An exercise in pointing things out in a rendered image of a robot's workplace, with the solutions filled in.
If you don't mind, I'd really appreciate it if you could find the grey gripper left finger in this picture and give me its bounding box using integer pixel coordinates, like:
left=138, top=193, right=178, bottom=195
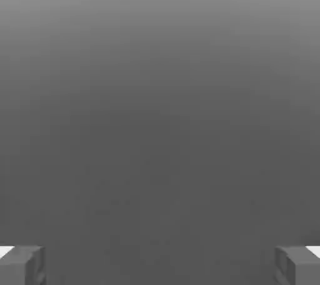
left=0, top=244, right=48, bottom=285

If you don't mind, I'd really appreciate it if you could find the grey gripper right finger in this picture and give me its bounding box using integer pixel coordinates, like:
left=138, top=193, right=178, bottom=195
left=274, top=245, right=320, bottom=285

